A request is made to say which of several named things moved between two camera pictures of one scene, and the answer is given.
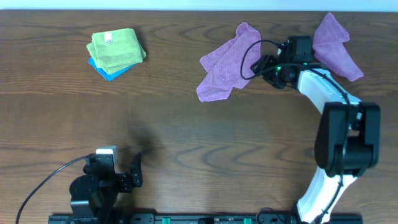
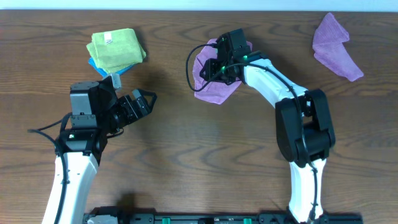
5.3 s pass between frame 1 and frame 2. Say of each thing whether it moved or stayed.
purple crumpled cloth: stayed
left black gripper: moved
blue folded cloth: stayed
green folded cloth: stayed
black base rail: stayed
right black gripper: moved
